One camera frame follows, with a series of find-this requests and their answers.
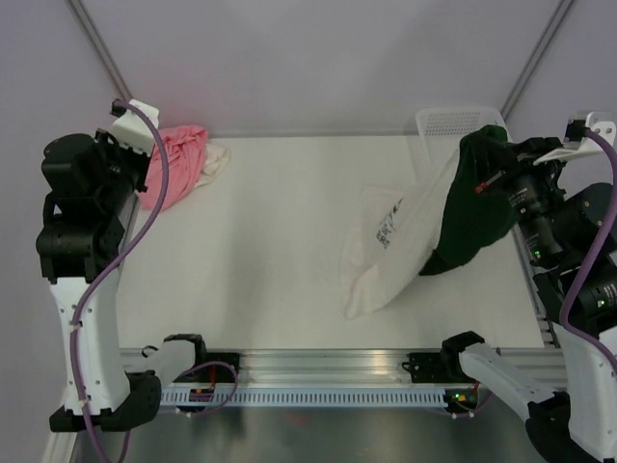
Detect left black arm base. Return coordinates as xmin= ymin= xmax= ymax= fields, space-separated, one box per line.
xmin=186 ymin=351 xmax=240 ymax=387

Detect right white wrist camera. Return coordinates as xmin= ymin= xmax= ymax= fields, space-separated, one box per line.
xmin=533 ymin=111 xmax=616 ymax=166

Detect cream white t-shirt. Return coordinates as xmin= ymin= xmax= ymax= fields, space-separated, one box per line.
xmin=194 ymin=144 xmax=231 ymax=189

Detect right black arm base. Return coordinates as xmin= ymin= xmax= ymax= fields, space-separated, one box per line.
xmin=402 ymin=352 xmax=475 ymax=384

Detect white and green t-shirt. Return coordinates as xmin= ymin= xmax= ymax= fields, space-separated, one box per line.
xmin=339 ymin=124 xmax=516 ymax=319

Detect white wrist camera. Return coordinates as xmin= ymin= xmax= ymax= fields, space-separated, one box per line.
xmin=109 ymin=99 xmax=155 ymax=157
xmin=533 ymin=111 xmax=616 ymax=166

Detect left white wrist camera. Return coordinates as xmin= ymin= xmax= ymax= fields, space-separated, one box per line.
xmin=109 ymin=99 xmax=155 ymax=157

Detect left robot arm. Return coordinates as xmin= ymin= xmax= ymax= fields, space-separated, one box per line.
xmin=36 ymin=130 xmax=210 ymax=433

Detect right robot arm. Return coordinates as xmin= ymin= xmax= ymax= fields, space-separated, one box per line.
xmin=440 ymin=128 xmax=616 ymax=462

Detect white slotted cable duct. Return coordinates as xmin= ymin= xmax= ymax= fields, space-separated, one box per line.
xmin=161 ymin=387 xmax=446 ymax=408

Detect pink t-shirt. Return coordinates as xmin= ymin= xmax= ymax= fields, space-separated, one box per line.
xmin=138 ymin=124 xmax=208 ymax=210

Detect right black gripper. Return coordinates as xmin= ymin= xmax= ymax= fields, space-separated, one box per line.
xmin=470 ymin=132 xmax=572 ymax=260

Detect white plastic basket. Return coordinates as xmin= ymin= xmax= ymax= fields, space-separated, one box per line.
xmin=408 ymin=106 xmax=505 ymax=180

